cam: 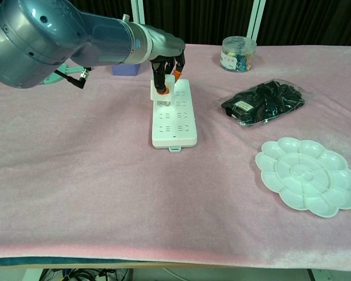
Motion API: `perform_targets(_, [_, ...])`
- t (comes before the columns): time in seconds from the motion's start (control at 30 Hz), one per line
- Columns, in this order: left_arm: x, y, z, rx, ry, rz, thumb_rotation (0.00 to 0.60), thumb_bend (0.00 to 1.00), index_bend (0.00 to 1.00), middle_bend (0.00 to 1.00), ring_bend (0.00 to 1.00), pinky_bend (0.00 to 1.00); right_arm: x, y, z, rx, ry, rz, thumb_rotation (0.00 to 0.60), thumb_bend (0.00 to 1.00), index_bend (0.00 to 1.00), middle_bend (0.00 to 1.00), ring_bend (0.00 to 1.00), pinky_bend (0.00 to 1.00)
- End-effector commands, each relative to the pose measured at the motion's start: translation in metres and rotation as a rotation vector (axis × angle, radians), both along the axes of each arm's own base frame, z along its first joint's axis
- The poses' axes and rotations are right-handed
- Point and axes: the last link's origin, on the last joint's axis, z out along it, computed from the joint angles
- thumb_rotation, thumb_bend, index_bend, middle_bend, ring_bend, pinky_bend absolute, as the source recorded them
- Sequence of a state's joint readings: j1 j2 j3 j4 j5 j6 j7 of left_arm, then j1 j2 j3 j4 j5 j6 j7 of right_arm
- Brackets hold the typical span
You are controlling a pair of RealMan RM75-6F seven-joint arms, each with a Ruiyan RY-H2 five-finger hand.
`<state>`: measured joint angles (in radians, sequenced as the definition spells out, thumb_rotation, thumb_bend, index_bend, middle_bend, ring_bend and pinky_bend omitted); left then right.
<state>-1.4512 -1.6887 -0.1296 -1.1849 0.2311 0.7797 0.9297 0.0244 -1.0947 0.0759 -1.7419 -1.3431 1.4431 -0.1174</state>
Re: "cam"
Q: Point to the grey black left robot hand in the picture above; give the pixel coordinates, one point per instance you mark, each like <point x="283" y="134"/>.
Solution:
<point x="163" y="49"/>

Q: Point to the white plug adapter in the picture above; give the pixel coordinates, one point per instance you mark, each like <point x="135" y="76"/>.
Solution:
<point x="161" y="95"/>

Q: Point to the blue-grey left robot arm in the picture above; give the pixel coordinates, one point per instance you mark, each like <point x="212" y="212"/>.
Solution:
<point x="46" y="35"/>

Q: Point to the purple box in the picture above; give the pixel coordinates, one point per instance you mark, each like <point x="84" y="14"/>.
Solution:
<point x="125" y="69"/>

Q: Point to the white power strip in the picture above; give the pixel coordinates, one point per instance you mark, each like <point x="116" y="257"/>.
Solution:
<point x="175" y="117"/>

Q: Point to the clear jar of colourful clips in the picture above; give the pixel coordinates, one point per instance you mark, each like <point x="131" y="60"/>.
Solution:
<point x="239" y="54"/>

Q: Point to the mint green plastic object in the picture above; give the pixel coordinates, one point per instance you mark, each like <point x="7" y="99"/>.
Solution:
<point x="58" y="74"/>

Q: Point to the plastic bag of black items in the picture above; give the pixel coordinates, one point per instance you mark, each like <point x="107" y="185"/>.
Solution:
<point x="263" y="102"/>

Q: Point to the pink tablecloth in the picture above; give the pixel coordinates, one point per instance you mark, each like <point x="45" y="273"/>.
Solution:
<point x="105" y="175"/>

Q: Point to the black curtain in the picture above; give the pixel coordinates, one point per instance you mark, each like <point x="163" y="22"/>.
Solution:
<point x="313" y="22"/>

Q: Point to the white flower-shaped paint palette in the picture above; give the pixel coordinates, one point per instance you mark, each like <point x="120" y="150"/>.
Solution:
<point x="307" y="172"/>

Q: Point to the white frame post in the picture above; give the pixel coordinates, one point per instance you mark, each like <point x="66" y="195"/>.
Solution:
<point x="257" y="19"/>
<point x="138" y="11"/>

